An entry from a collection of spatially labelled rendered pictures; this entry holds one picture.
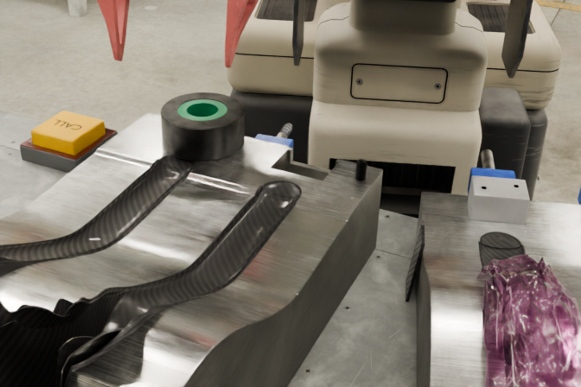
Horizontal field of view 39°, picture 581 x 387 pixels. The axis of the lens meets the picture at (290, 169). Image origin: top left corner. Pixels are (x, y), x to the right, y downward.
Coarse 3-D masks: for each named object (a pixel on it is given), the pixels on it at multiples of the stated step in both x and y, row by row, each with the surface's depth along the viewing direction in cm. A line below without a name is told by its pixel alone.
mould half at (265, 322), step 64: (128, 128) 82; (64, 192) 72; (192, 192) 72; (320, 192) 72; (128, 256) 64; (192, 256) 65; (256, 256) 65; (320, 256) 65; (192, 320) 51; (256, 320) 54; (320, 320) 68; (128, 384) 46; (192, 384) 47; (256, 384) 57
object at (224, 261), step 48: (144, 192) 73; (288, 192) 73; (48, 240) 64; (96, 240) 67; (240, 240) 67; (144, 288) 57; (192, 288) 61; (0, 336) 49; (48, 336) 49; (96, 336) 46; (0, 384) 52; (48, 384) 51
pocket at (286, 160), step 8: (288, 152) 79; (280, 160) 78; (288, 160) 79; (280, 168) 78; (288, 168) 80; (296, 168) 79; (304, 168) 79; (312, 168) 79; (320, 168) 79; (312, 176) 79; (320, 176) 79
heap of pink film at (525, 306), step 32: (512, 288) 56; (544, 288) 55; (512, 320) 54; (544, 320) 54; (576, 320) 55; (512, 352) 52; (544, 352) 53; (576, 352) 53; (512, 384) 52; (544, 384) 50; (576, 384) 52
